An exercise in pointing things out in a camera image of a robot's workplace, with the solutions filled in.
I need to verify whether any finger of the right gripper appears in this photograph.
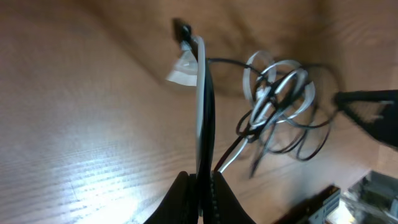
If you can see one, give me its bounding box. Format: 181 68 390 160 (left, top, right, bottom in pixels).
334 90 397 149

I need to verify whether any black usb cable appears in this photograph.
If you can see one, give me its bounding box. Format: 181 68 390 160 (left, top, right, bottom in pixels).
172 18 312 224

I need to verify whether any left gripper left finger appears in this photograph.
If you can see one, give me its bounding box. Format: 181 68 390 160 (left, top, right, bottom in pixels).
144 171 188 224

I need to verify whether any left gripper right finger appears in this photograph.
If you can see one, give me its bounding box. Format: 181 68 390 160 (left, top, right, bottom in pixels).
211 172 255 224

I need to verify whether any long black cable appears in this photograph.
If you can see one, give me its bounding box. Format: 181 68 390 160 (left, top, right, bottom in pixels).
206 57 341 162

